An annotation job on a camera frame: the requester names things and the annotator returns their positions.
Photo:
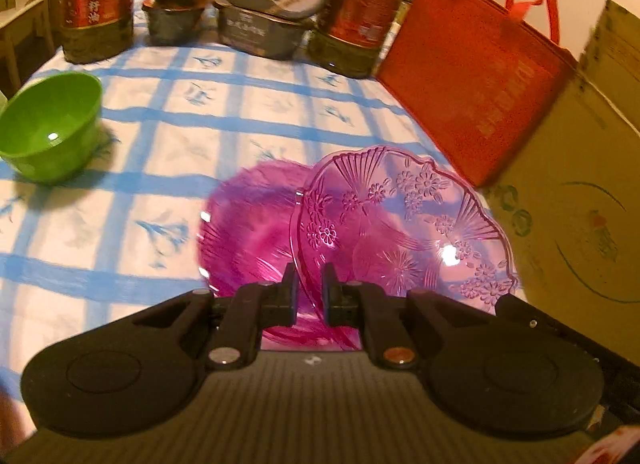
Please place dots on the green plastic bowl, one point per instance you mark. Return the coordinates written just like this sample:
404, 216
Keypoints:
45, 114

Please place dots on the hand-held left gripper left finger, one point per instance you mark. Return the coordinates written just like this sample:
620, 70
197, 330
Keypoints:
286, 296

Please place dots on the pink patterned glass plate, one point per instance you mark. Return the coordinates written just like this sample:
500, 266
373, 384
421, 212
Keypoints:
250, 224
400, 224

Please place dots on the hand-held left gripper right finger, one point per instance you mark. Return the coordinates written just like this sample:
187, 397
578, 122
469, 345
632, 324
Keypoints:
330, 296

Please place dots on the dark rectangular meal box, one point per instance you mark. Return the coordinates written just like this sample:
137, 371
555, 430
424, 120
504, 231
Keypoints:
260, 34

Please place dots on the oil bottle with red label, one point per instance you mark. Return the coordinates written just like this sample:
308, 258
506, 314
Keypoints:
97, 4
360, 9

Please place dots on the blue checked tablecloth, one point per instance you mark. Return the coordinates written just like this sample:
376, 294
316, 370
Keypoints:
150, 144

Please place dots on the red tote bag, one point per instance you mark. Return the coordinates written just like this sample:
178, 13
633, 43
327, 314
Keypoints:
475, 69

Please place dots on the cardboard box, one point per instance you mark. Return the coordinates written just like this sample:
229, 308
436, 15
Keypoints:
575, 194

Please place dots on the dark food container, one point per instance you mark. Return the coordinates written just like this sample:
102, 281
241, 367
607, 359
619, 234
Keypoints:
172, 21

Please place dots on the white wooden chair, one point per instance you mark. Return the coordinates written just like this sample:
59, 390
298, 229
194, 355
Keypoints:
22, 19

